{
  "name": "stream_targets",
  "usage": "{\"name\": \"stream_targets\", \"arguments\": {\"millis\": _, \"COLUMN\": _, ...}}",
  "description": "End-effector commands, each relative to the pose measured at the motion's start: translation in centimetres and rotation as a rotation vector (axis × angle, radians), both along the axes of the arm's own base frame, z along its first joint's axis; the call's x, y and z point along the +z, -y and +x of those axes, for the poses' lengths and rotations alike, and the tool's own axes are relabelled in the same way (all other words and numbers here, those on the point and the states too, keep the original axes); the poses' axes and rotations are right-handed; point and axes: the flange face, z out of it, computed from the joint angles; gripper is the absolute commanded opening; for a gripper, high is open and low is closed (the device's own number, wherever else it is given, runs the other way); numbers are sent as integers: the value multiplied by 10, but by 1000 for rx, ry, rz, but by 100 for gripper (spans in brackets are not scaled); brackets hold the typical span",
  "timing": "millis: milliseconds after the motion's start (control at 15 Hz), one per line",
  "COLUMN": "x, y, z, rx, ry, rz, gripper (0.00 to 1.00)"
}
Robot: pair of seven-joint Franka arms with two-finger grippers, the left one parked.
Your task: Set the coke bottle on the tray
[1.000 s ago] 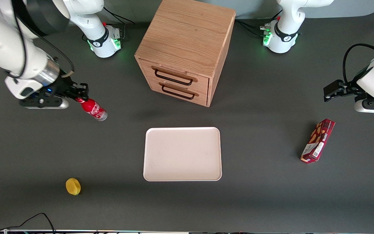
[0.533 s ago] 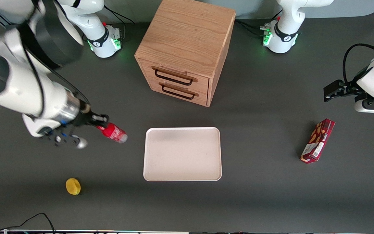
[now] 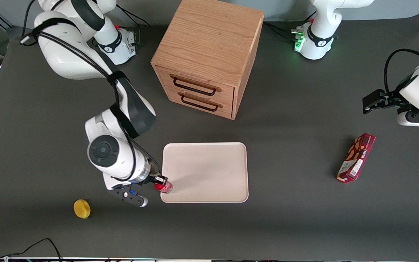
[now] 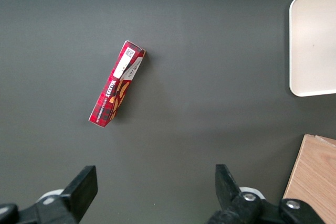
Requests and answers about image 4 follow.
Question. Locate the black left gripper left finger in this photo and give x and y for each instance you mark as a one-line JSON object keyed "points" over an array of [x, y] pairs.
{"points": [[81, 190]]}

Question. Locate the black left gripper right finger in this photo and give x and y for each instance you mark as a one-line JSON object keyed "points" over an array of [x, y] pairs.
{"points": [[227, 187]]}

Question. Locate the white rectangular tray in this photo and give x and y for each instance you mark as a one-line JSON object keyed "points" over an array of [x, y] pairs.
{"points": [[315, 45]]}

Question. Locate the light wooden box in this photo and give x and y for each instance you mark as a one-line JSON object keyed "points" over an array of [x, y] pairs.
{"points": [[315, 176]]}

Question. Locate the red Walkers shortbread box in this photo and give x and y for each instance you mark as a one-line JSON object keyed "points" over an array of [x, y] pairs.
{"points": [[116, 85]]}

